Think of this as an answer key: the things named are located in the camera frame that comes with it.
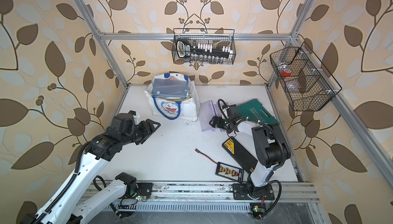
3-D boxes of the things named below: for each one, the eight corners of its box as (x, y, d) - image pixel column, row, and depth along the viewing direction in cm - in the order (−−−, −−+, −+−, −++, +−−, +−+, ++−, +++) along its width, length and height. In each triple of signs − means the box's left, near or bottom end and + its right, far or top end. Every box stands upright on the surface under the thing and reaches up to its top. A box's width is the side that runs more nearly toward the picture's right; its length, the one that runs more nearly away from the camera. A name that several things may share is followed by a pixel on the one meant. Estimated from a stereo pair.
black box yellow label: (248, 174, 81) (249, 173, 79) (221, 145, 92) (221, 143, 89) (258, 164, 85) (259, 162, 83) (231, 137, 95) (232, 135, 93)
